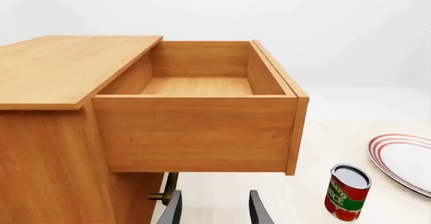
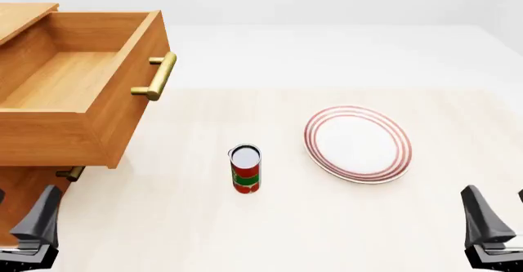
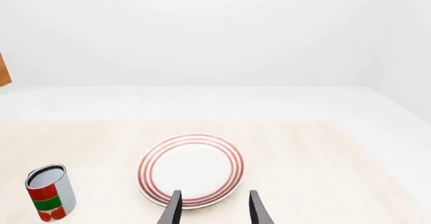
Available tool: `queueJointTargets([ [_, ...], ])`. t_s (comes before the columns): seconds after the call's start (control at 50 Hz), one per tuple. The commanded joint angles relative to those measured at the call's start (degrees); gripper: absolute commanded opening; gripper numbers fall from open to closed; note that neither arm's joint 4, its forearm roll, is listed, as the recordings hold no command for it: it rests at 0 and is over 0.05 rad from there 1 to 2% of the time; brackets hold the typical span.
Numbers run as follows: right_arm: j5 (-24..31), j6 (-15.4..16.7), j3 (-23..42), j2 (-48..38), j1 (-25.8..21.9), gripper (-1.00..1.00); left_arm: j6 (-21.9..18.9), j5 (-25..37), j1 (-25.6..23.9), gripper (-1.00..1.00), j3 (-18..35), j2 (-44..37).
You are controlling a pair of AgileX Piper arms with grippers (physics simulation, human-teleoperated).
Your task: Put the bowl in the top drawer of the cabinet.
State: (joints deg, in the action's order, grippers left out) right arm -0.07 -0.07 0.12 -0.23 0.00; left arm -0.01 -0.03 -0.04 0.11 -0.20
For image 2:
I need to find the white plate with red rings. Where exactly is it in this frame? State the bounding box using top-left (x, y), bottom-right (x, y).
top-left (302, 105), bottom-right (413, 185)

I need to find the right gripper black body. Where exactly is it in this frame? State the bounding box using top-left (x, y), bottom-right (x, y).
top-left (464, 238), bottom-right (523, 272)

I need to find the long brass drawer handle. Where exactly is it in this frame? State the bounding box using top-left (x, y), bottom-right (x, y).
top-left (130, 51), bottom-right (178, 103)

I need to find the short brass drawer handle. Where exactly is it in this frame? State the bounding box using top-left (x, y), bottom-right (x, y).
top-left (55, 165), bottom-right (87, 183)

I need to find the red and green tin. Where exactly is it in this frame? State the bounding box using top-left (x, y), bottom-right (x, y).
top-left (226, 142), bottom-right (263, 195)

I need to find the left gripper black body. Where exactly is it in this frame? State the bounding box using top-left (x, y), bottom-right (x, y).
top-left (0, 243), bottom-right (60, 272)

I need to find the open wooden drawer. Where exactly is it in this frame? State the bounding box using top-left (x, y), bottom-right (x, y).
top-left (0, 9), bottom-right (172, 170)

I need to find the closed wooden drawer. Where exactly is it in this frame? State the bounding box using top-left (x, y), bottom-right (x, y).
top-left (0, 165), bottom-right (85, 246)

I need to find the wooden cabinet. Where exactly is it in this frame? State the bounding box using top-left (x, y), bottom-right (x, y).
top-left (0, 2), bottom-right (87, 246)

